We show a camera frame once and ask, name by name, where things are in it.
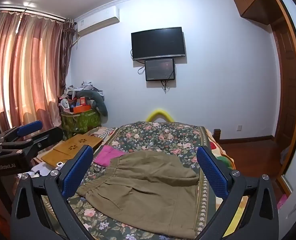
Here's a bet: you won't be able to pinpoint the wooden door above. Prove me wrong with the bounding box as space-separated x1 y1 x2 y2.
272 22 296 175

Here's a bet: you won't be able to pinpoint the black wall television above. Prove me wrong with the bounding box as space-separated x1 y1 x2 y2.
131 27 187 61

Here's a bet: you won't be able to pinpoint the wooden overhead cabinet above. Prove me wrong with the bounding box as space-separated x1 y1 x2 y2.
232 0 285 25

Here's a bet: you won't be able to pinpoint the orange box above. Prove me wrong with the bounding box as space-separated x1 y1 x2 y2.
71 105 91 114

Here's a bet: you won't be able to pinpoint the yellow foam tube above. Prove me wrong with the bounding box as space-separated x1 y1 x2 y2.
146 108 173 123

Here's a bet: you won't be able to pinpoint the colourful fleece blanket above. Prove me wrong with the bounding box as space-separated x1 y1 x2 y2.
204 127 248 235

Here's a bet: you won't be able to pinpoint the white air conditioner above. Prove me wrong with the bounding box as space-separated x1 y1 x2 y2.
74 6 120 36

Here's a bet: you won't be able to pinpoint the dark patterned curtain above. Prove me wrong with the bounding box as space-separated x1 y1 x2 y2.
61 18 77 100

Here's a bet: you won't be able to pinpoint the bamboo lap desk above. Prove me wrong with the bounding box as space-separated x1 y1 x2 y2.
41 134 103 168

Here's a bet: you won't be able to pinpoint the grey plush pillow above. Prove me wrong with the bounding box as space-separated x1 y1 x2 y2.
88 90 108 117

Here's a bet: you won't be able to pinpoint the pink curtain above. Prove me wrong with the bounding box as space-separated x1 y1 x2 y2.
0 11 66 130

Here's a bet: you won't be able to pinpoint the pink cloth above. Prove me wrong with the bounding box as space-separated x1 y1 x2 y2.
94 145 126 167

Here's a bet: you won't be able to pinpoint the dark floral blanket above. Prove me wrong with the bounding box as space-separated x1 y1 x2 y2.
41 121 217 240

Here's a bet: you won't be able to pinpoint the pile of clothes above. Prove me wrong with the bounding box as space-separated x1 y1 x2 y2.
59 81 106 113

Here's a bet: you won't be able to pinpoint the khaki pants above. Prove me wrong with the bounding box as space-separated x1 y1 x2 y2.
76 151 200 239

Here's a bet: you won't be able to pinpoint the small black wall monitor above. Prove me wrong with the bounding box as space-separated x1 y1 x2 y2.
144 58 176 81

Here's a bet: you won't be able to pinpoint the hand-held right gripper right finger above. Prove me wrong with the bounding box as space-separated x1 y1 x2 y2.
195 145 280 240

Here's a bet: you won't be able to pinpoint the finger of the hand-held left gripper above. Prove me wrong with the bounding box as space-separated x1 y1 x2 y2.
0 127 63 156
0 120 43 143

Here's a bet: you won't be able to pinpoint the pink slipper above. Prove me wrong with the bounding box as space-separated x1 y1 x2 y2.
277 194 288 209

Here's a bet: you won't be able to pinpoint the striped cloth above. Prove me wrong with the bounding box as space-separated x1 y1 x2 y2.
88 127 116 138

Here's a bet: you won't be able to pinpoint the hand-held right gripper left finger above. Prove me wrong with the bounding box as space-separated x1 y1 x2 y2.
10 145 96 240

